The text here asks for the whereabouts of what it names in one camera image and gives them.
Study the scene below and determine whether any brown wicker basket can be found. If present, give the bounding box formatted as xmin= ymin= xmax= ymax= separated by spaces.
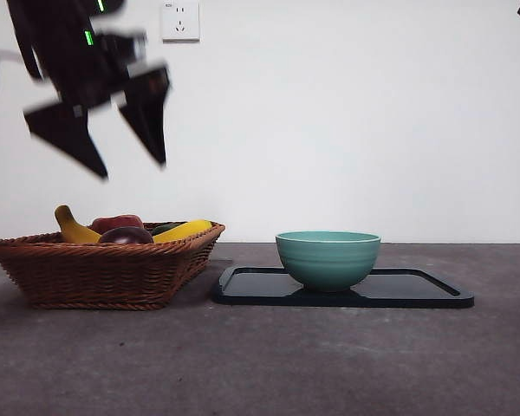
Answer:
xmin=0 ymin=221 xmax=226 ymax=311

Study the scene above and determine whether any dark purple plum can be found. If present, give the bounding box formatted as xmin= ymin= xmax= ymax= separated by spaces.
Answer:
xmin=97 ymin=225 xmax=155 ymax=245

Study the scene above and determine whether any red apple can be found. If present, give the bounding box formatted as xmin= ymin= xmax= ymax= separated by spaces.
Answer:
xmin=89 ymin=214 xmax=145 ymax=235

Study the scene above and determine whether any green vegetable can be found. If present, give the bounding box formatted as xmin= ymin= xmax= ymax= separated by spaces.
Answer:
xmin=149 ymin=222 xmax=187 ymax=237

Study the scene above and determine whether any yellow banana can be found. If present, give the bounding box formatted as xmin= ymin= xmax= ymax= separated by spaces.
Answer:
xmin=54 ymin=205 xmax=213 ymax=244

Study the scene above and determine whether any teal ribbed bowl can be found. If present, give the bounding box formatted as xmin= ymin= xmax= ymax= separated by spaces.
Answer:
xmin=275 ymin=231 xmax=381 ymax=292

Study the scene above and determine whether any white wall socket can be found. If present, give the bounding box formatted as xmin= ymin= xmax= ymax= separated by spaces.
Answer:
xmin=161 ymin=2 xmax=200 ymax=43

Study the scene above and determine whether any dark rectangular tray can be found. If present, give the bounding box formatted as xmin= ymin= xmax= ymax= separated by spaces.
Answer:
xmin=211 ymin=265 xmax=476 ymax=309

